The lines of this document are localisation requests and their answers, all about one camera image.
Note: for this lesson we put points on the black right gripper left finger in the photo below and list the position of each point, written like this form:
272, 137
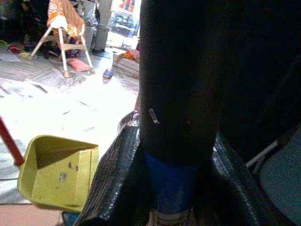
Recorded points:
113, 179

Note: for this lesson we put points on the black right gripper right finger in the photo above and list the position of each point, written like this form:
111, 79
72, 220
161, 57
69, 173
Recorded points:
235, 193

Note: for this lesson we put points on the blue broom with black grip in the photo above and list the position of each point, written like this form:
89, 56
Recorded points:
178, 82

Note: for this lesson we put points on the white floor mattress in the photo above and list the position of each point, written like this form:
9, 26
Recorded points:
125, 66

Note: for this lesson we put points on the red cloth on floor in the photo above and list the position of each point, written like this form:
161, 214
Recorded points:
14, 49

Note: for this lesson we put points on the blue-grey chair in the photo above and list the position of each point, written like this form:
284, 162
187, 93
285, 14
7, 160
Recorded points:
282, 179

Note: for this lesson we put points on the blue plastic bucket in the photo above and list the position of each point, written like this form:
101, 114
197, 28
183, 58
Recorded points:
70, 219

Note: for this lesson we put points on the blue sandal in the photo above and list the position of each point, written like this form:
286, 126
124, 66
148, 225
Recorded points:
108, 73

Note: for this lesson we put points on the pink pillow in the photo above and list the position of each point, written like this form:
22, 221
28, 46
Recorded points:
78, 65

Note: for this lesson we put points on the child in orange clothes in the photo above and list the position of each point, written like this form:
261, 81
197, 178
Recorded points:
129, 54

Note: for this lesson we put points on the grey waste bin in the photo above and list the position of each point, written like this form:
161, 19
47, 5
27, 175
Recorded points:
102, 36

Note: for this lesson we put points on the white high chair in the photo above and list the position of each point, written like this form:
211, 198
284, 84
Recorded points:
62, 35

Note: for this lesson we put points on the orange patterned cloth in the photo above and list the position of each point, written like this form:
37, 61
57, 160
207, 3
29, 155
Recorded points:
68, 16

